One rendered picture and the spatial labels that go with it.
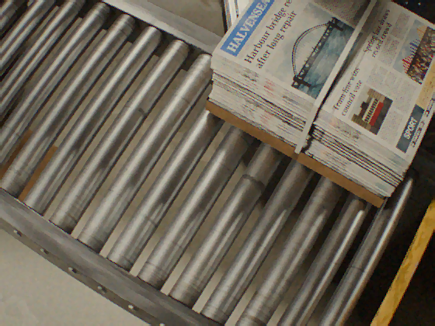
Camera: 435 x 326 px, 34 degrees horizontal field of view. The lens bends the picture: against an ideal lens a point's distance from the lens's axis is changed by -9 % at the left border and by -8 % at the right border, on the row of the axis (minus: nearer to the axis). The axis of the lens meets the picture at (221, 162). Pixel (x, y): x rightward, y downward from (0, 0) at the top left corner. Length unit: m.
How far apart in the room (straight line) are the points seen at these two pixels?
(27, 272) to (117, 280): 0.89
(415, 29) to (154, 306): 0.68
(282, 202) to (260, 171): 0.07
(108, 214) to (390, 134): 0.52
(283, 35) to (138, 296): 0.51
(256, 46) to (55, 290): 1.15
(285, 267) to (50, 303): 0.97
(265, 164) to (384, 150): 0.28
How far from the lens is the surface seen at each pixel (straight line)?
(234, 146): 1.40
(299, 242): 1.35
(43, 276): 2.16
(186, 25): 1.52
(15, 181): 1.40
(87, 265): 1.33
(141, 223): 1.34
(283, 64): 1.22
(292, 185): 1.39
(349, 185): 1.38
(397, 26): 1.32
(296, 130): 1.31
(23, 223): 1.36
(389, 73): 1.26
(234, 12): 2.23
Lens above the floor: 2.08
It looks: 68 degrees down
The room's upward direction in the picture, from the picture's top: 12 degrees clockwise
